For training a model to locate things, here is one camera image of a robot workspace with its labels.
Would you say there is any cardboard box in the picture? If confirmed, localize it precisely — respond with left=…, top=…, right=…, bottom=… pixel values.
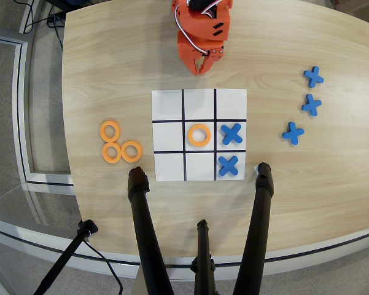
left=328, top=0, right=369, bottom=14

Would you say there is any short black tripod leg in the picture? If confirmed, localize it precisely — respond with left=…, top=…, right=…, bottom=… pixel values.
left=190, top=219, right=217, bottom=295

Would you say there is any thin black stand pole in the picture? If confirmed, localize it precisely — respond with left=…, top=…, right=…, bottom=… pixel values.
left=33, top=219, right=99, bottom=295

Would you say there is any white tic-tac-toe board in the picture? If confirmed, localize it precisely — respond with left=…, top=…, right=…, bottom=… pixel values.
left=151, top=88, right=248, bottom=182

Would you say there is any orange foam ring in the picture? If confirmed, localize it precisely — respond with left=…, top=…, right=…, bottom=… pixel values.
left=99, top=120, right=122, bottom=144
left=187, top=123, right=212, bottom=146
left=101, top=141, right=123, bottom=163
left=120, top=140, right=143, bottom=163

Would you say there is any white metal floor frame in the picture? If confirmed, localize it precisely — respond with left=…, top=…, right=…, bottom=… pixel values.
left=0, top=33, right=75, bottom=187

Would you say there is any black floor cable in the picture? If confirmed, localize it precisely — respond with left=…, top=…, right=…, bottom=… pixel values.
left=19, top=0, right=65, bottom=50

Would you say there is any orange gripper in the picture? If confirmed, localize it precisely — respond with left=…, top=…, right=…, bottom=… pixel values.
left=177, top=29, right=225, bottom=76

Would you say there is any blue foam cross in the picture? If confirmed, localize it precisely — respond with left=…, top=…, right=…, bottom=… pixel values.
left=220, top=122, right=244, bottom=146
left=301, top=93, right=322, bottom=117
left=282, top=121, right=305, bottom=146
left=217, top=155, right=240, bottom=177
left=303, top=66, right=325, bottom=89

